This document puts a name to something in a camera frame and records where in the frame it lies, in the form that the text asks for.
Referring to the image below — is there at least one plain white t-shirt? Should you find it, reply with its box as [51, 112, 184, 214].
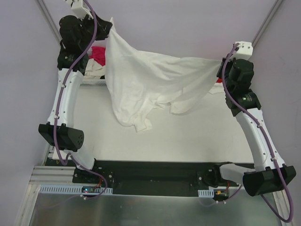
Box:
[105, 28, 221, 132]

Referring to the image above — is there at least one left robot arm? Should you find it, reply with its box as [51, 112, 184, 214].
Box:
[38, 15, 112, 183]

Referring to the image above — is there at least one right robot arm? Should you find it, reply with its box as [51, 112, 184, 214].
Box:
[212, 58, 296, 196]

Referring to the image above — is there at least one pink garment in basket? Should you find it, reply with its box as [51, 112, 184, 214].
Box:
[89, 46, 106, 66]

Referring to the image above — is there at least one folded Coca-Cola print t-shirt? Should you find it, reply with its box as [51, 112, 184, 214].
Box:
[209, 78, 224, 95]

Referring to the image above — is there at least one cream shirt in basket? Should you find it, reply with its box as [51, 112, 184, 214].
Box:
[85, 58, 106, 79]

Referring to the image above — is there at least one white plastic laundry basket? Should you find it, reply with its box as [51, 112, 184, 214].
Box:
[81, 79, 106, 86]

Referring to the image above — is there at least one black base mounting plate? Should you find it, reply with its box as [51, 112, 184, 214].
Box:
[71, 160, 243, 197]

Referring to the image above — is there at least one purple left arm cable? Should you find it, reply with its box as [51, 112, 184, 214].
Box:
[53, 0, 108, 201]

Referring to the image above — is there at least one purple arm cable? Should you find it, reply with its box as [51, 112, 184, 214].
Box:
[221, 44, 294, 223]
[53, 0, 108, 201]

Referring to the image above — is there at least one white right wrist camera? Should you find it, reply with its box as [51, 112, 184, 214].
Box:
[231, 41, 253, 60]

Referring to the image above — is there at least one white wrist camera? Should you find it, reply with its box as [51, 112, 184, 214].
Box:
[64, 0, 92, 19]
[231, 41, 253, 60]

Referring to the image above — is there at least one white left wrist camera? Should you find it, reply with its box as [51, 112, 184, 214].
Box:
[64, 0, 92, 19]

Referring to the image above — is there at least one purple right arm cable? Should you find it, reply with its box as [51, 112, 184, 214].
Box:
[221, 44, 294, 223]

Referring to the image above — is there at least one aluminium frame post left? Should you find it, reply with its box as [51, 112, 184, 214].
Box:
[35, 0, 61, 44]

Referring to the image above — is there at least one aluminium frame post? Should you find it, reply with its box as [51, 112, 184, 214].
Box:
[35, 0, 61, 44]
[252, 0, 286, 48]

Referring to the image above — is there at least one aluminium frame post right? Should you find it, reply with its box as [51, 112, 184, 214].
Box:
[252, 0, 286, 48]

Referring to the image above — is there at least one right white cable duct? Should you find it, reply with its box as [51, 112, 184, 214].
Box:
[198, 189, 214, 198]

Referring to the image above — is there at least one white cable duct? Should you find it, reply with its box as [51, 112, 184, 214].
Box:
[40, 185, 113, 195]
[198, 189, 214, 198]

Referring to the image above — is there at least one aluminium extrusion rail left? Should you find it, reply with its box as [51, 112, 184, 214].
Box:
[29, 166, 75, 185]

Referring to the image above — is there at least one left white cable duct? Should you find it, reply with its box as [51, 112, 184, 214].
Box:
[40, 185, 113, 195]

